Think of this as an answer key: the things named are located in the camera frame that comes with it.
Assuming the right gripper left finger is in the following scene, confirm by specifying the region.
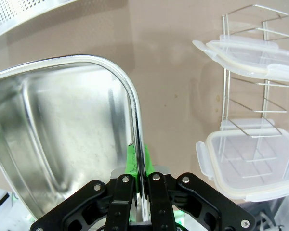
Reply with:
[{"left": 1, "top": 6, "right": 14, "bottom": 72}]
[{"left": 30, "top": 144, "right": 139, "bottom": 231}]

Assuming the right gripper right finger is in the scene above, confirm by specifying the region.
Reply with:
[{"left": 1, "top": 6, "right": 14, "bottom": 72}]
[{"left": 144, "top": 144, "right": 256, "bottom": 231}]

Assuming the clear plastic clip lid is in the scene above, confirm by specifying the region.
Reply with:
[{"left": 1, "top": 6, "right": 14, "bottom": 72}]
[
  {"left": 206, "top": 33, "right": 289, "bottom": 84},
  {"left": 192, "top": 39, "right": 270, "bottom": 76},
  {"left": 195, "top": 117, "right": 289, "bottom": 203}
]

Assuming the steel rectangular container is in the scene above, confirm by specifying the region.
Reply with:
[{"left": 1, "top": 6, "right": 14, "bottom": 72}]
[{"left": 0, "top": 54, "right": 145, "bottom": 222}]

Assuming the clear plastic storage box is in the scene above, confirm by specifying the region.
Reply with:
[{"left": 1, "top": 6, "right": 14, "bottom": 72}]
[{"left": 238, "top": 192, "right": 289, "bottom": 231}]

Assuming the white device with green light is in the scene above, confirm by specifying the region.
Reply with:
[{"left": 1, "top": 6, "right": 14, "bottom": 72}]
[{"left": 0, "top": 184, "right": 37, "bottom": 231}]

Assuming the perforated steel tray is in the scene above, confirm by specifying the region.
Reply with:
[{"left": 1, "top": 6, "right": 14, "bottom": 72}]
[{"left": 0, "top": 0, "right": 73, "bottom": 41}]

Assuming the silver wire rack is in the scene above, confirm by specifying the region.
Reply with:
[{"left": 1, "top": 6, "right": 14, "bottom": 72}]
[{"left": 221, "top": 4, "right": 289, "bottom": 179}]

